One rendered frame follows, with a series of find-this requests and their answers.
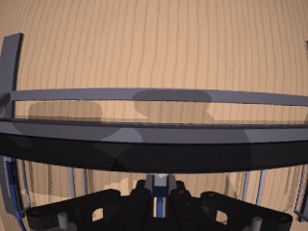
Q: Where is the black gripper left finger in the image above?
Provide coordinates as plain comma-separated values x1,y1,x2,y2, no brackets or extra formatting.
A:
26,174,155,231

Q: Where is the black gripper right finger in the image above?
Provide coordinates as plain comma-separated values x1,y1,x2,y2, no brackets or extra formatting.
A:
166,175,294,231

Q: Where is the blue cable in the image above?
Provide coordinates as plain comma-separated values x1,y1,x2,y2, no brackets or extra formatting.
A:
9,174,164,231

